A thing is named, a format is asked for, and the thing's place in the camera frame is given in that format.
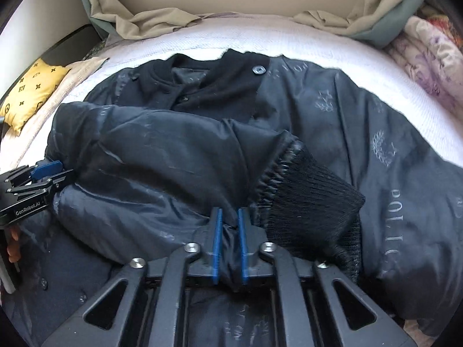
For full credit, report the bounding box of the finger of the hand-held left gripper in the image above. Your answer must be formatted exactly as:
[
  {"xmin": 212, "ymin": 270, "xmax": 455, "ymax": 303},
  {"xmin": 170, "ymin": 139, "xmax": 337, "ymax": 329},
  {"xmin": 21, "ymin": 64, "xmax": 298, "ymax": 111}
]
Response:
[
  {"xmin": 31, "ymin": 159, "xmax": 63, "ymax": 182},
  {"xmin": 34, "ymin": 168, "xmax": 76, "ymax": 193}
]

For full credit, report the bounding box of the dark bedside cabinet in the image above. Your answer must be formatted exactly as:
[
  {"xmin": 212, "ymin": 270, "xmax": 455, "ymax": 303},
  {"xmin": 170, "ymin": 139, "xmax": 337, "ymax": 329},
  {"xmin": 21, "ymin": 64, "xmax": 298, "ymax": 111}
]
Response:
[{"xmin": 39, "ymin": 25, "xmax": 105, "ymax": 69}]

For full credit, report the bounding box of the person's left hand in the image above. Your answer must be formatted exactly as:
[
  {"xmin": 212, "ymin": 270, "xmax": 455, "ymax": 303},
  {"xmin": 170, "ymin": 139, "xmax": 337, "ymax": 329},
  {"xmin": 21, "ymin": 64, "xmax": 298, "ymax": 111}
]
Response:
[{"xmin": 8, "ymin": 228, "xmax": 21, "ymax": 264}]

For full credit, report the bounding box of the yellow patterned pillow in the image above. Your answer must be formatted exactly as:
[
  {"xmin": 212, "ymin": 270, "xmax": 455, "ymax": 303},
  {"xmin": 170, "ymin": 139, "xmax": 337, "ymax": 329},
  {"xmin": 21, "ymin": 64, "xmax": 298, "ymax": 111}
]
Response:
[{"xmin": 0, "ymin": 59, "xmax": 72, "ymax": 134}]

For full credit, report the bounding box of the black bomber jacket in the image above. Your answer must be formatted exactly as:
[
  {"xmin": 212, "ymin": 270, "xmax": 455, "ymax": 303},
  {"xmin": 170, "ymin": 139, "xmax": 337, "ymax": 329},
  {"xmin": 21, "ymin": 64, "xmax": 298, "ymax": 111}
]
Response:
[{"xmin": 2, "ymin": 49, "xmax": 463, "ymax": 347}]

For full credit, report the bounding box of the white textured bedsheet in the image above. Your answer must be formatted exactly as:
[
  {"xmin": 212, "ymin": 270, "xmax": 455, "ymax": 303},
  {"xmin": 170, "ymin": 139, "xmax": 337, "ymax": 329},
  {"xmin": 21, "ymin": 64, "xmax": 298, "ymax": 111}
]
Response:
[{"xmin": 0, "ymin": 25, "xmax": 463, "ymax": 174}]

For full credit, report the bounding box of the beige towel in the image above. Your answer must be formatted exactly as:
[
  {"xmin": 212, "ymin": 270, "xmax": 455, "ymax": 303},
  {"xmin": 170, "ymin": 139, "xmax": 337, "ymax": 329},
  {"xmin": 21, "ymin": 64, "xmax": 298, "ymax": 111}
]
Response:
[{"xmin": 7, "ymin": 57, "xmax": 109, "ymax": 169}]

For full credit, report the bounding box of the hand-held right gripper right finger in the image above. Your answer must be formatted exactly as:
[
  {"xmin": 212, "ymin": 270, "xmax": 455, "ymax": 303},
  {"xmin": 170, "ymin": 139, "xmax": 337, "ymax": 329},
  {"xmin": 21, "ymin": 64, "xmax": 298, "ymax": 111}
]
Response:
[{"xmin": 237, "ymin": 207, "xmax": 416, "ymax": 347}]

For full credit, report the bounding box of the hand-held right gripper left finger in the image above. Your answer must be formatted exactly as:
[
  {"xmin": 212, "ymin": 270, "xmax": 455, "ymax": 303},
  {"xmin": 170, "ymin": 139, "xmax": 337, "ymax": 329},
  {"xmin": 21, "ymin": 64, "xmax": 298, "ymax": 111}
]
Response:
[{"xmin": 41, "ymin": 207, "xmax": 222, "ymax": 347}]

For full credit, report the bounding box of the purple floral quilt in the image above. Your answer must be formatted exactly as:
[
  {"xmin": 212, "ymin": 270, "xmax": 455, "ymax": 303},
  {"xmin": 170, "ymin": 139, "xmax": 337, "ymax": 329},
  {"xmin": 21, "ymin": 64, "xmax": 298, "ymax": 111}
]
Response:
[{"xmin": 385, "ymin": 14, "xmax": 463, "ymax": 116}]

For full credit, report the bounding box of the beige green-lined curtain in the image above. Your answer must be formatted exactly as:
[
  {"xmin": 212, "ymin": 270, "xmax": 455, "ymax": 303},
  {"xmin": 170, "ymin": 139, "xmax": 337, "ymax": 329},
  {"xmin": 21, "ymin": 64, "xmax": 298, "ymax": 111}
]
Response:
[
  {"xmin": 70, "ymin": 0, "xmax": 218, "ymax": 42},
  {"xmin": 291, "ymin": 0, "xmax": 429, "ymax": 48}
]

